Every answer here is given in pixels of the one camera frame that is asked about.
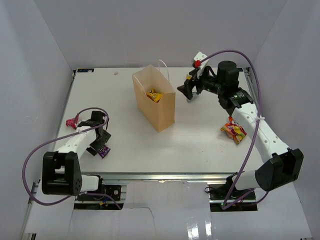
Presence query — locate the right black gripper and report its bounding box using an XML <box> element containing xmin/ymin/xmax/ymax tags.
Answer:
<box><xmin>177</xmin><ymin>65</ymin><xmax>225</xmax><ymax>100</ymax></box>

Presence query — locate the purple M&M's packet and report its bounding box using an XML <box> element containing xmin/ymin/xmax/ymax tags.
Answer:
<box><xmin>97</xmin><ymin>144</ymin><xmax>111</xmax><ymax>159</ymax></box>

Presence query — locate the yellow snack bar wrapper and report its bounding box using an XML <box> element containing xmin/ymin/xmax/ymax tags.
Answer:
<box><xmin>146</xmin><ymin>88</ymin><xmax>164</xmax><ymax>103</ymax></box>

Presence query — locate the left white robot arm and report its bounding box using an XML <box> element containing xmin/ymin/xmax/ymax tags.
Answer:
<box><xmin>41</xmin><ymin>111</ymin><xmax>111</xmax><ymax>200</ymax></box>

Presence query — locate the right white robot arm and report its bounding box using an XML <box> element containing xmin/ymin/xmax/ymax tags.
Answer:
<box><xmin>177</xmin><ymin>61</ymin><xmax>304</xmax><ymax>200</ymax></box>

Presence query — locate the brown paper bag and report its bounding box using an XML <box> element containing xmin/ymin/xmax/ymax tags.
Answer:
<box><xmin>132</xmin><ymin>64</ymin><xmax>176</xmax><ymax>133</ymax></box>

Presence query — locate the orange fruit candy bag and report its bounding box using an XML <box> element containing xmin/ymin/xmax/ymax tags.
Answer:
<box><xmin>220</xmin><ymin>116</ymin><xmax>247</xmax><ymax>145</ymax></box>

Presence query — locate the silver crumpled wrapper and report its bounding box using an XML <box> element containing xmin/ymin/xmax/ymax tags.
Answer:
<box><xmin>186</xmin><ymin>91</ymin><xmax>198</xmax><ymax>103</ymax></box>

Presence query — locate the small magenta wrapper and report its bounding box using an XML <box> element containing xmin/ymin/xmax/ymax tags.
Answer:
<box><xmin>65</xmin><ymin>114</ymin><xmax>79</xmax><ymax>130</ymax></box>

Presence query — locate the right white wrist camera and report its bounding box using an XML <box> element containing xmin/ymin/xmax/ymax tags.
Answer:
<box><xmin>192</xmin><ymin>51</ymin><xmax>209</xmax><ymax>79</ymax></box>

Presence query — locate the aluminium front rail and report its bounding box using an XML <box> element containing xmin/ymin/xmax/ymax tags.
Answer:
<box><xmin>83</xmin><ymin>172</ymin><xmax>234</xmax><ymax>181</ymax></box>

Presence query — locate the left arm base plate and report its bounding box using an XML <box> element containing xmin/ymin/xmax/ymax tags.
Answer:
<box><xmin>74</xmin><ymin>184</ymin><xmax>124</xmax><ymax>210</ymax></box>

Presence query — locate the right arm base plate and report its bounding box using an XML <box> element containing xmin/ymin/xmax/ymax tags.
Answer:
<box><xmin>204</xmin><ymin>182</ymin><xmax>258</xmax><ymax>213</ymax></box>

